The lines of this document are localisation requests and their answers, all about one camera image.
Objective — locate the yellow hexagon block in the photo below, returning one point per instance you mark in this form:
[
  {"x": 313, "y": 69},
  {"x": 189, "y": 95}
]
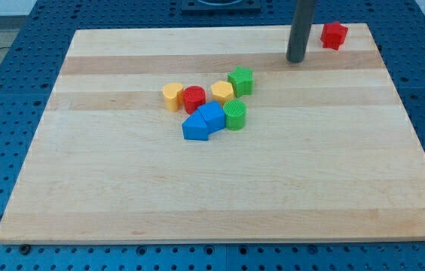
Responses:
[{"x": 222, "y": 92}]

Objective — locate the blue triangle block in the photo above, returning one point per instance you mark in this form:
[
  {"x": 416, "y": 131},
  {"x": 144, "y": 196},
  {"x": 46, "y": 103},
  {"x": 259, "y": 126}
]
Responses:
[{"x": 195, "y": 128}]

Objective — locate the blue cube block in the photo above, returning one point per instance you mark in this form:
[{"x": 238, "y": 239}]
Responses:
[{"x": 214, "y": 116}]

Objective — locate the green cylinder block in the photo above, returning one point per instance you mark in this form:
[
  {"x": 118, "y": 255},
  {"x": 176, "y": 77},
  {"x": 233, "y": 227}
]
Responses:
[{"x": 235, "y": 114}]

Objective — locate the red cylinder block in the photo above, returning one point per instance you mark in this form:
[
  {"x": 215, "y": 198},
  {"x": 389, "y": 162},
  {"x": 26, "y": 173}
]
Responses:
[{"x": 193, "y": 98}]

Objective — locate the yellow heart block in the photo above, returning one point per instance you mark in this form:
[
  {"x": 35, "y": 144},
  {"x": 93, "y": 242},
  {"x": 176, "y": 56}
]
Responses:
[{"x": 172, "y": 94}]

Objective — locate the green star block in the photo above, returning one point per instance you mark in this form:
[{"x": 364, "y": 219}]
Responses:
[{"x": 242, "y": 81}]

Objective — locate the wooden board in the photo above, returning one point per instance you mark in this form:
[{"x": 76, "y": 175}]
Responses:
[{"x": 328, "y": 153}]

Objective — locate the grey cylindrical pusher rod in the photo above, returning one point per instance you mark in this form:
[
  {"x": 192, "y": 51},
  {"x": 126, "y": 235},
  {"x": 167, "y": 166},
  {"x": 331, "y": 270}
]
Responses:
[{"x": 300, "y": 30}]

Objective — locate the red star block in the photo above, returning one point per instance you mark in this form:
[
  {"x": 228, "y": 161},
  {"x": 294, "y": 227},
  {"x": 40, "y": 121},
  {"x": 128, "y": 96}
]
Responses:
[{"x": 333, "y": 35}]

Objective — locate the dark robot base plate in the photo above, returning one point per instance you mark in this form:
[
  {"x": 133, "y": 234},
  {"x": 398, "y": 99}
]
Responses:
[{"x": 196, "y": 6}]

